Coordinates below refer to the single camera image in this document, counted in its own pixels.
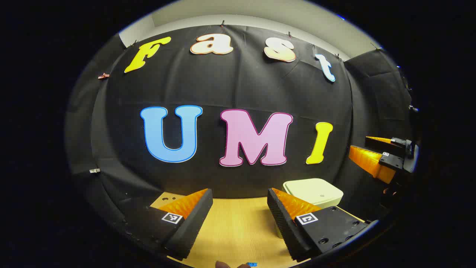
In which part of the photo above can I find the wooden desktop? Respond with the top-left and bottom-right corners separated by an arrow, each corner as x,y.
150,192 -> 367,268

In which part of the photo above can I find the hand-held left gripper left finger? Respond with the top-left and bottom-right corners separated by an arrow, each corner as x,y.
123,188 -> 213,261

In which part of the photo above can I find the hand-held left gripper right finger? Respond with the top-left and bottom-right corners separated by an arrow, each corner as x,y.
267,188 -> 369,262

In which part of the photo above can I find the pale green desktop garbage bin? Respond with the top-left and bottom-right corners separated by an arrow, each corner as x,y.
275,178 -> 344,239

